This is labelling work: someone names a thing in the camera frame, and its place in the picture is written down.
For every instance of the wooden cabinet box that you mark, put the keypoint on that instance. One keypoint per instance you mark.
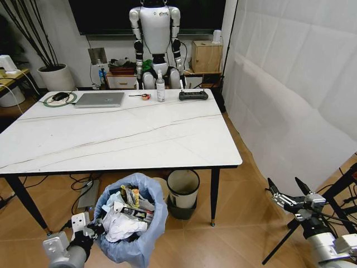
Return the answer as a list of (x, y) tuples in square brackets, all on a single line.
[(206, 57)]

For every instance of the pale blue crumpled paper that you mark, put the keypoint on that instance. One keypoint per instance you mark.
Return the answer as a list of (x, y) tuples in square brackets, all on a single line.
[(113, 202)]

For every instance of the yellow side table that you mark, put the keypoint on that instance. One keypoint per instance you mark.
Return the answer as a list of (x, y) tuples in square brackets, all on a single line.
[(16, 75)]

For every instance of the white humanoid robot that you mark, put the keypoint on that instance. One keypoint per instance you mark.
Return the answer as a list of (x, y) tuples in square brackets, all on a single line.
[(156, 28)]

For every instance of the black printed package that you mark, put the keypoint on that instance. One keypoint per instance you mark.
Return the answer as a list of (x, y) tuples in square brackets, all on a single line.
[(138, 214)]

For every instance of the white plant pot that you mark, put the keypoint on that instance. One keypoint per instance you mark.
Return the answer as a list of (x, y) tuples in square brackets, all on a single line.
[(57, 78)]

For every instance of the yellow snack wrapper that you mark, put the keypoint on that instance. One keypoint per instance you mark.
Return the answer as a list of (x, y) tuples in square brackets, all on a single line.
[(135, 196)]

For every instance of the black tripod stand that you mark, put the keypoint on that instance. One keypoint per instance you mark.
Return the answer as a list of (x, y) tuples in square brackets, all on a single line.
[(341, 184)]

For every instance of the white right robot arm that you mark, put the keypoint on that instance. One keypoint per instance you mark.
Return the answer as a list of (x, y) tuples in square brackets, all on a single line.
[(323, 245)]

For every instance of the white empty trash bin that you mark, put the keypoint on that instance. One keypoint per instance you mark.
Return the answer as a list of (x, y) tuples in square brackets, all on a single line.
[(182, 190)]

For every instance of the black handheld controller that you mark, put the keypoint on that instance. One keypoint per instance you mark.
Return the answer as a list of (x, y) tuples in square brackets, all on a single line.
[(193, 96)]

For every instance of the white marble table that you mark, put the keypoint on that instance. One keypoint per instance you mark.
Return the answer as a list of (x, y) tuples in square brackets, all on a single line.
[(111, 134)]

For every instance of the large black screen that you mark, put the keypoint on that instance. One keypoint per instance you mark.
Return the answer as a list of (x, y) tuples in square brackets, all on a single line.
[(106, 16)]

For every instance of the black computer mouse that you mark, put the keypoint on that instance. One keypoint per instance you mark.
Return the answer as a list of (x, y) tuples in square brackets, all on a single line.
[(60, 96)]

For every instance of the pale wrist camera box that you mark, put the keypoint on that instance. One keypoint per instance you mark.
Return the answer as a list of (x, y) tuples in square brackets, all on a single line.
[(80, 223), (315, 198)]

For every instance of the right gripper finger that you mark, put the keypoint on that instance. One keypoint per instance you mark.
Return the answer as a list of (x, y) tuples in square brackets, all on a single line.
[(280, 196), (303, 187)]

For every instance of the small white device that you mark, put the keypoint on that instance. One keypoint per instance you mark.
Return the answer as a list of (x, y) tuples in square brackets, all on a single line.
[(217, 37)]

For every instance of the silver laptop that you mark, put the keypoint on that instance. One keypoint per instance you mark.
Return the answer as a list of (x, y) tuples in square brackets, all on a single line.
[(99, 100)]

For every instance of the grey power box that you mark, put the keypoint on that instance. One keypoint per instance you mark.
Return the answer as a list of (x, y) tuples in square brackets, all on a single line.
[(88, 195)]

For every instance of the white round bin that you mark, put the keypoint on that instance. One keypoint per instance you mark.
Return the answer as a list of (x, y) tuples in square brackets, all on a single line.
[(11, 97)]

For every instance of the clear spray bottle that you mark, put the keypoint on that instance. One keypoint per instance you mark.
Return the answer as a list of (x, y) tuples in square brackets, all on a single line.
[(161, 89)]

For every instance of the small white carton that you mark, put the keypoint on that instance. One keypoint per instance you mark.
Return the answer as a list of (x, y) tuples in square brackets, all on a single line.
[(118, 207)]

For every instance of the crumpled white paper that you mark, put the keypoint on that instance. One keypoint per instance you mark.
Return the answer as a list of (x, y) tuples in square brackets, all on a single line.
[(120, 227)]

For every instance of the trash bin with blue bag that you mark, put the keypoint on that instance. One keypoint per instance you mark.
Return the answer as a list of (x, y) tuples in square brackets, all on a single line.
[(134, 251)]

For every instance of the beige trash bin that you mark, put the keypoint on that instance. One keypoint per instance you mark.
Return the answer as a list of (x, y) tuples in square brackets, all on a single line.
[(161, 190)]

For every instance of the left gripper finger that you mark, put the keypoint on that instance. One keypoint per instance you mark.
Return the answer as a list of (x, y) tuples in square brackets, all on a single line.
[(99, 226), (89, 231)]

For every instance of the silver metal plate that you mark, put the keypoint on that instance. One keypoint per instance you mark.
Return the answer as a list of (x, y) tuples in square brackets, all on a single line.
[(97, 56)]

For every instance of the white drawer unit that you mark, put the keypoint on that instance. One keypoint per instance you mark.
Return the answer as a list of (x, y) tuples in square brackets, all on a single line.
[(121, 81)]

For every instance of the white backdrop sheet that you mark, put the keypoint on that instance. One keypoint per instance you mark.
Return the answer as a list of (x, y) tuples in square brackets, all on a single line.
[(293, 83)]

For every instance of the orange tape measure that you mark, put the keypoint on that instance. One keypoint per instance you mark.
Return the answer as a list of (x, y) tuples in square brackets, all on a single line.
[(146, 97)]

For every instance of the dark leafy plant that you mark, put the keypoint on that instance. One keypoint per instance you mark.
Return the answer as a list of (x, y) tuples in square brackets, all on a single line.
[(9, 42)]

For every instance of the white desk device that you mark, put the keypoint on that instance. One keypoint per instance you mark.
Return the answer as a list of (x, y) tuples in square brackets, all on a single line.
[(6, 62)]

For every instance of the dark bare plant stems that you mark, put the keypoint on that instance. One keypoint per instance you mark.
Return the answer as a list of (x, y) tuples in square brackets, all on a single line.
[(50, 60)]

